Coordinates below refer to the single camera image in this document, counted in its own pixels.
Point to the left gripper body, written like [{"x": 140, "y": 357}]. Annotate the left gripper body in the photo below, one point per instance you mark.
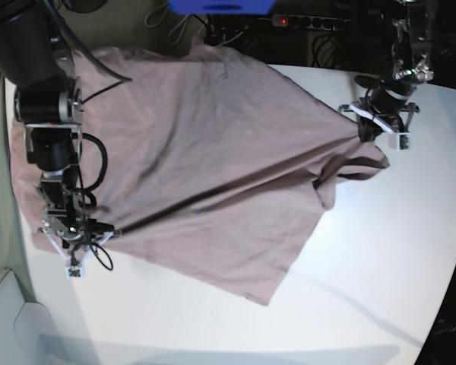
[{"x": 388, "y": 101}]

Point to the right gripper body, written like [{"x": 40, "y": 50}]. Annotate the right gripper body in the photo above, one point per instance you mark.
[{"x": 70, "y": 236}]

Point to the mauve pink t-shirt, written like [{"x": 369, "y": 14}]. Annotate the mauve pink t-shirt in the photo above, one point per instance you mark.
[{"x": 220, "y": 167}]

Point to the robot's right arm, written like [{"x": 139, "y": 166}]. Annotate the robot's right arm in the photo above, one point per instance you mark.
[{"x": 36, "y": 57}]

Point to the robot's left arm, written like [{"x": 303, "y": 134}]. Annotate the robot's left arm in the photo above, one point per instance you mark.
[{"x": 409, "y": 25}]

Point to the black power strip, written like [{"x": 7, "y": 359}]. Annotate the black power strip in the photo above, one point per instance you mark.
[{"x": 301, "y": 22}]

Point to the blue box overhead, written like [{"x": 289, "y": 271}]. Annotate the blue box overhead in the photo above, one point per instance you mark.
[{"x": 221, "y": 6}]

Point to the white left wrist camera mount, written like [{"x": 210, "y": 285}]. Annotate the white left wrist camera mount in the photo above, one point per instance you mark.
[{"x": 399, "y": 136}]

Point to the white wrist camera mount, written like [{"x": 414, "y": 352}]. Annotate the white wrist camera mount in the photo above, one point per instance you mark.
[
  {"x": 78, "y": 253},
  {"x": 399, "y": 136}
]

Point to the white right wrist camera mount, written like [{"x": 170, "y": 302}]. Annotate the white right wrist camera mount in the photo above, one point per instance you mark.
[{"x": 78, "y": 253}]

